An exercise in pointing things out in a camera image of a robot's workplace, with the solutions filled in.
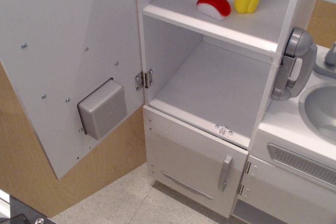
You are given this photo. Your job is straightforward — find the grey toy telephone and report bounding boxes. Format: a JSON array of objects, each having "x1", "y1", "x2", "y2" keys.
[{"x1": 271, "y1": 27, "x2": 317, "y2": 101}]

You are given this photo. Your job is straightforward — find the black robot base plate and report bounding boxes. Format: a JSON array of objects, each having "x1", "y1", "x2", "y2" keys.
[{"x1": 1, "y1": 190, "x2": 55, "y2": 224}]

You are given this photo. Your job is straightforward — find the plastic door latch catch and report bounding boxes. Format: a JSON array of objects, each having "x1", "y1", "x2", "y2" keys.
[{"x1": 214, "y1": 124, "x2": 234, "y2": 136}]

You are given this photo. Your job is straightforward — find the grey toy sink basin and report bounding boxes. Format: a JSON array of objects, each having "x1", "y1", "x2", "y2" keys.
[{"x1": 299, "y1": 83, "x2": 335, "y2": 145}]

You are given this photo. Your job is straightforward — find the metal door hinge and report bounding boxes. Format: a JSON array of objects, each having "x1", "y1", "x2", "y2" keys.
[{"x1": 135, "y1": 69, "x2": 154, "y2": 91}]

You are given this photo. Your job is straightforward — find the grey oven vent panel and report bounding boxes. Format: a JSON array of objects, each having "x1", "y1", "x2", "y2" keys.
[{"x1": 267, "y1": 143, "x2": 335, "y2": 186}]

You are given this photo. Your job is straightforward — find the white toy fridge cabinet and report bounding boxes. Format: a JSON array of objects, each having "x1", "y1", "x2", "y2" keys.
[{"x1": 138, "y1": 0, "x2": 306, "y2": 148}]

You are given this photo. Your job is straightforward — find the white fridge door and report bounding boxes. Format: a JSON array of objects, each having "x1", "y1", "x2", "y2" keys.
[{"x1": 1, "y1": 0, "x2": 144, "y2": 178}]

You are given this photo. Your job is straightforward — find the grey ice dispenser box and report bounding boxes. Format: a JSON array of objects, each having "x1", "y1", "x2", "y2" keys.
[{"x1": 77, "y1": 79, "x2": 127, "y2": 140}]

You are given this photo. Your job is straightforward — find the grey toy faucet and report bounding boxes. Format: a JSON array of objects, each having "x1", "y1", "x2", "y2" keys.
[{"x1": 313, "y1": 42, "x2": 336, "y2": 79}]

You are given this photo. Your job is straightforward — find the white lower freezer door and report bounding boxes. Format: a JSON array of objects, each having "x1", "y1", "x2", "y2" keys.
[{"x1": 143, "y1": 105, "x2": 248, "y2": 218}]

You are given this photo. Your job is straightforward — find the grey freezer door handle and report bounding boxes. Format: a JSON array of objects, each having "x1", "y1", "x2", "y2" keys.
[{"x1": 218, "y1": 155, "x2": 233, "y2": 192}]

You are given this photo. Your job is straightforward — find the red white toy sushi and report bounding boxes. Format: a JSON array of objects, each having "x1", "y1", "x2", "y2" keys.
[{"x1": 196, "y1": 0, "x2": 232, "y2": 21}]

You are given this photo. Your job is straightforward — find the white oven door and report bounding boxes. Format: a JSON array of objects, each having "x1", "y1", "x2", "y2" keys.
[{"x1": 233, "y1": 156, "x2": 335, "y2": 223}]

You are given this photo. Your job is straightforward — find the cardboard box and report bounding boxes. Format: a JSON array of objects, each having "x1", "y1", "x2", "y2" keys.
[{"x1": 308, "y1": 0, "x2": 336, "y2": 48}]

